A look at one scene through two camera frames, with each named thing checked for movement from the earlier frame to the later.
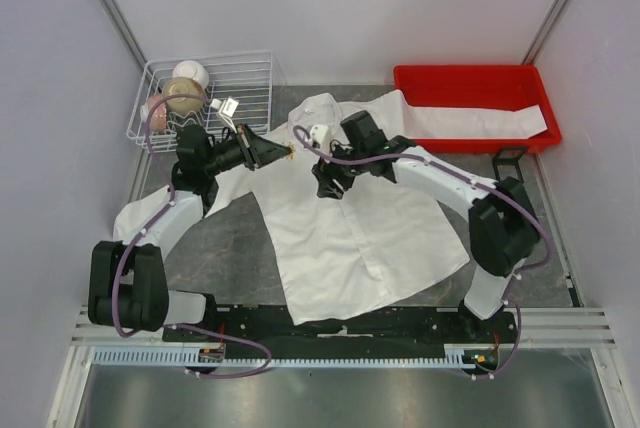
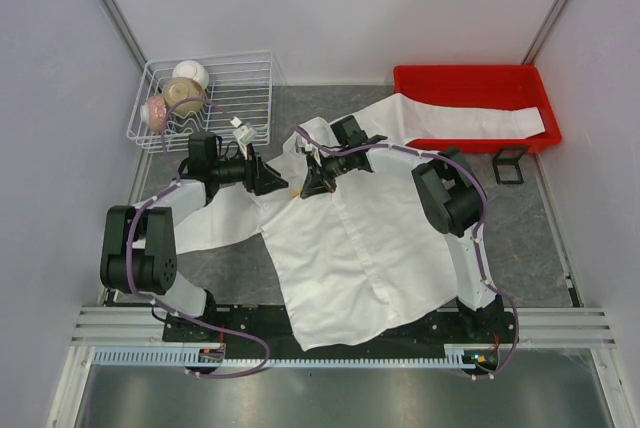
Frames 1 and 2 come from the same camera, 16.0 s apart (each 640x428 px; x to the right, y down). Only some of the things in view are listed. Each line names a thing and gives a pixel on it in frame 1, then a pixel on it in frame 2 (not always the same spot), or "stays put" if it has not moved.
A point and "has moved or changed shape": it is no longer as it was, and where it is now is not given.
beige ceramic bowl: x=184 y=105 stays put
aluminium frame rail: x=541 y=327 stays put
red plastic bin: x=479 y=87 stays put
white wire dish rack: x=196 y=91 stays put
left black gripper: x=256 y=151 to x=260 y=177
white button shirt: x=339 y=218 has moved or changed shape
